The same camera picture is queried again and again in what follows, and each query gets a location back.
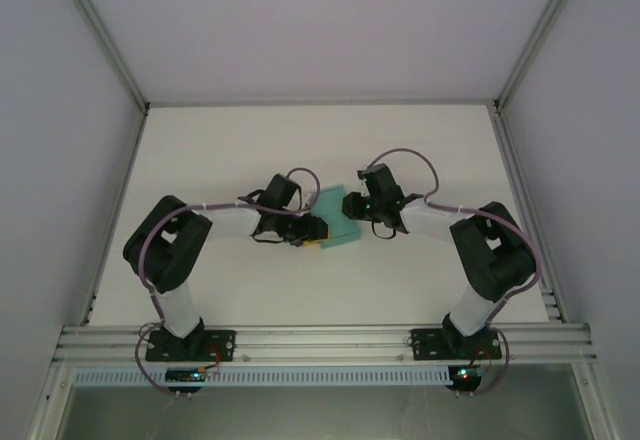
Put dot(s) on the teal cloth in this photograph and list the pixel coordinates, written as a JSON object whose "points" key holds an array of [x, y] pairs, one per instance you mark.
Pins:
{"points": [[340, 220]]}

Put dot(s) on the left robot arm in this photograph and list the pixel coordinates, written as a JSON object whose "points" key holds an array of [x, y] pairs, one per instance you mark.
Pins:
{"points": [[170, 255]]}

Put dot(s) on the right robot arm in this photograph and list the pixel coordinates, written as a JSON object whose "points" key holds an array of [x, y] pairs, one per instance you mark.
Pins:
{"points": [[495, 260]]}

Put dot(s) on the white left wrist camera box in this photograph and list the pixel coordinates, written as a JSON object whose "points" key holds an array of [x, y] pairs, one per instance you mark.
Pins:
{"points": [[312, 201]]}

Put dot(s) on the aluminium front mounting rail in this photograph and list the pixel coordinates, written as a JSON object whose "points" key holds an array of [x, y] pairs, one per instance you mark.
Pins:
{"points": [[320, 342]]}

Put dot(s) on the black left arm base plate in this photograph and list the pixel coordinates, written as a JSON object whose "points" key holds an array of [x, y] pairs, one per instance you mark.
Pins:
{"points": [[220, 345]]}

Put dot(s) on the aluminium side frame rail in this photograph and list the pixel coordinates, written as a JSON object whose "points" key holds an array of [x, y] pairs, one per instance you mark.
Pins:
{"points": [[520, 185]]}

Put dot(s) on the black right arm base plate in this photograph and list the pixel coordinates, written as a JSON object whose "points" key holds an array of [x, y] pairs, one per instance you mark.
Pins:
{"points": [[427, 344]]}

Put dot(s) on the aluminium corner frame post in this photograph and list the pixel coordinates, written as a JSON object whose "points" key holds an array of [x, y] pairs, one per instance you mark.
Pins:
{"points": [[542, 30], [100, 30]]}

